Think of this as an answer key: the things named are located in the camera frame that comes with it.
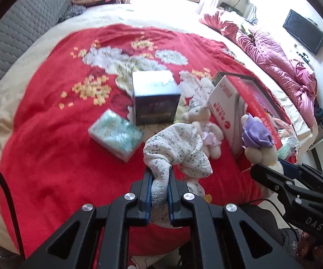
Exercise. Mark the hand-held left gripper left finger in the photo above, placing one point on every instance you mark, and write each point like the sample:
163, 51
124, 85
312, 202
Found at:
148, 196

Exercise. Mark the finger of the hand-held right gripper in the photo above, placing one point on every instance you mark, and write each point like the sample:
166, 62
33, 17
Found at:
273, 178
293, 169

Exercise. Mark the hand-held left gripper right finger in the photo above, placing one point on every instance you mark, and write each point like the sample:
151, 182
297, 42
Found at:
172, 199

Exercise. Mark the plush bear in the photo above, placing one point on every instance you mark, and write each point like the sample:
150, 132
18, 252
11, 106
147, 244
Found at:
206, 129
256, 137

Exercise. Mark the white floral cloth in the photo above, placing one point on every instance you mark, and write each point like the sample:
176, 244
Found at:
175, 145

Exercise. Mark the red and white box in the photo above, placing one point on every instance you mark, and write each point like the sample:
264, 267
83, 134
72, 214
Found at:
225, 112

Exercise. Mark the person's right hand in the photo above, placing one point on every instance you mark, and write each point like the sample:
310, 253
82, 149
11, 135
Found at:
315, 246

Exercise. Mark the clear plastic package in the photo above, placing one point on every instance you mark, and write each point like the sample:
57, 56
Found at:
289, 145

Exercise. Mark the black metal bar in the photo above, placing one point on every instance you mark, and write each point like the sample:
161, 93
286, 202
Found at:
317, 159

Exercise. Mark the green white tissue pack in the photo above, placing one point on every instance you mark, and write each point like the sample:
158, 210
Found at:
116, 136

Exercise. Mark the plush bear in pink dress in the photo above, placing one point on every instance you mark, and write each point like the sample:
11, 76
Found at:
206, 129

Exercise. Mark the grey rimmed box tray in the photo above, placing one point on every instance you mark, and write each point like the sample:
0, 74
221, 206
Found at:
262, 95

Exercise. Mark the dark blue box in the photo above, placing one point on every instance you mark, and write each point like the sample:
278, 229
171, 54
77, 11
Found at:
154, 98

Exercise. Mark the red floral blanket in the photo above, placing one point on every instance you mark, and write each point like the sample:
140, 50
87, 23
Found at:
52, 145

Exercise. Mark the pink quilt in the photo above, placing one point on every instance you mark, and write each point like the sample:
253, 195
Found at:
276, 56

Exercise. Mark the black flat screen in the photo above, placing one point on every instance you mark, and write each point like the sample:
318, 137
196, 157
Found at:
304, 32

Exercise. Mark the black device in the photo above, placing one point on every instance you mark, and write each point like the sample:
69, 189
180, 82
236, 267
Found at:
229, 7

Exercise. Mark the cream bed sheet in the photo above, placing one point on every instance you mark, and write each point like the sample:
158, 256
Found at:
18, 70

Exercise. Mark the dark speckled cloth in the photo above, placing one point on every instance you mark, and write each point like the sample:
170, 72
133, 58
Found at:
73, 12

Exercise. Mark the grey quilted headboard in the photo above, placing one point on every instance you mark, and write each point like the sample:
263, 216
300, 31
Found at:
18, 19

